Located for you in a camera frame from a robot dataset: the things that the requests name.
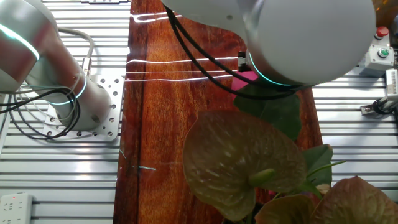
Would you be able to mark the pink plastic watering can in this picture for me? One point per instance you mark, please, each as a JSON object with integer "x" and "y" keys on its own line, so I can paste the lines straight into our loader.
{"x": 241, "y": 82}

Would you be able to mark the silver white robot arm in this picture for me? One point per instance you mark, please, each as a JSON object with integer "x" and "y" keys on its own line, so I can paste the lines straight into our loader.
{"x": 311, "y": 37}

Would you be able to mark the potted green leafy plant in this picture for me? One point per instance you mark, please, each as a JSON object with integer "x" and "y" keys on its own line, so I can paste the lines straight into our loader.
{"x": 242, "y": 155}

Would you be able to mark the glossy wood grain board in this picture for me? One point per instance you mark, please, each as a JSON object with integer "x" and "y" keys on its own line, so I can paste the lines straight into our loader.
{"x": 174, "y": 124}

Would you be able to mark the grey box with red button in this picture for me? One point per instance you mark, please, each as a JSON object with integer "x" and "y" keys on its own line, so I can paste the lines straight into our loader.
{"x": 382, "y": 32}

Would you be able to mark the white power strip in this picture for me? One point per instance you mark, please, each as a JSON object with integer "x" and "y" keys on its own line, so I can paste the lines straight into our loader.
{"x": 15, "y": 208}

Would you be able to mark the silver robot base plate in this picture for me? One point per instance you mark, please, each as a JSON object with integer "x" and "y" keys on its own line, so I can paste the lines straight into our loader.
{"x": 110, "y": 105}

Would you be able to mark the aluminium camera mount bar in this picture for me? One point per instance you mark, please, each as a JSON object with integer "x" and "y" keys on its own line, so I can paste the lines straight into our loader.
{"x": 368, "y": 109}

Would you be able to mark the silver ribbed depth camera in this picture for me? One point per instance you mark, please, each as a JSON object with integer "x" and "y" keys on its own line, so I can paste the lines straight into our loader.
{"x": 392, "y": 82}

